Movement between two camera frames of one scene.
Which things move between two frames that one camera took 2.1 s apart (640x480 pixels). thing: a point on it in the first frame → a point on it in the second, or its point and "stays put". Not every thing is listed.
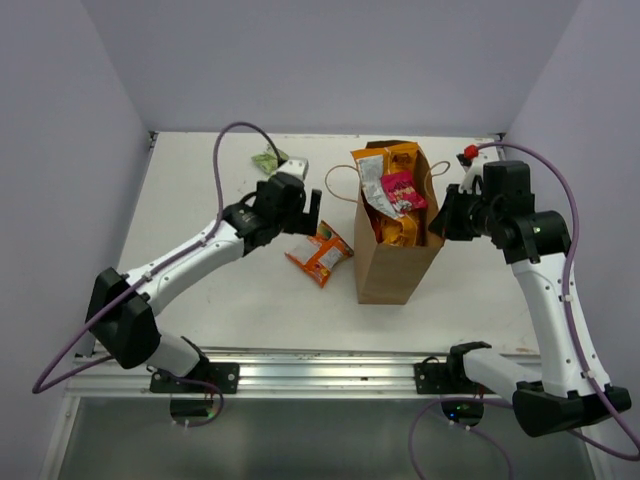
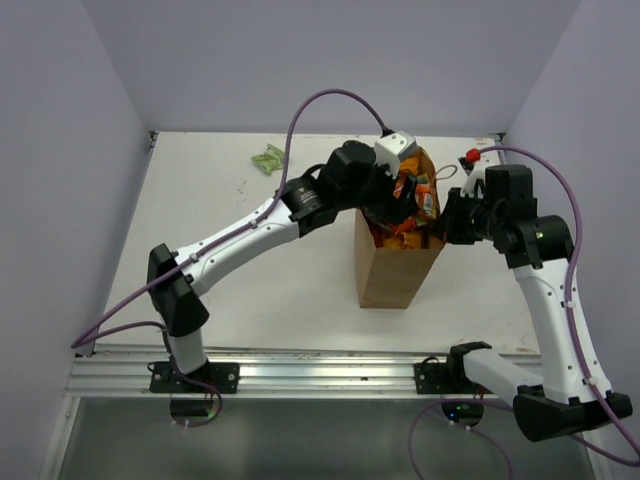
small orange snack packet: (318, 254) → (424, 199)
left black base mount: (226, 375) stays put
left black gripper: (313, 210) → (392, 208)
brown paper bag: (389, 274) stays put
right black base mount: (433, 377) stays put
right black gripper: (445, 224) stays put
